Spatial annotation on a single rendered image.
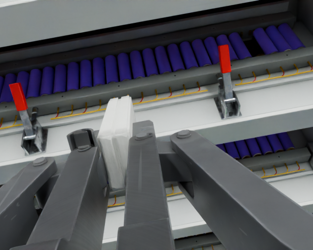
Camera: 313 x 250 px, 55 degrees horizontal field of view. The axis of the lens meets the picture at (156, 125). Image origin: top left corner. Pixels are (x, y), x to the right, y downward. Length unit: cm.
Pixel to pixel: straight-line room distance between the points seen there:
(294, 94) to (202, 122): 14
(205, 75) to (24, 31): 24
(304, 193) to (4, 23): 51
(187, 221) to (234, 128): 19
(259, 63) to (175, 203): 27
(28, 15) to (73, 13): 5
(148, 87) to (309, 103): 22
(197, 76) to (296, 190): 27
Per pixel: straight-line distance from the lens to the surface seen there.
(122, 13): 35
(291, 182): 58
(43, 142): 44
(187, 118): 41
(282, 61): 47
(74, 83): 47
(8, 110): 48
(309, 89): 47
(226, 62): 40
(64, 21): 35
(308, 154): 59
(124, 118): 16
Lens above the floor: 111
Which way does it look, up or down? 32 degrees down
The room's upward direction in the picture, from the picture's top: 10 degrees counter-clockwise
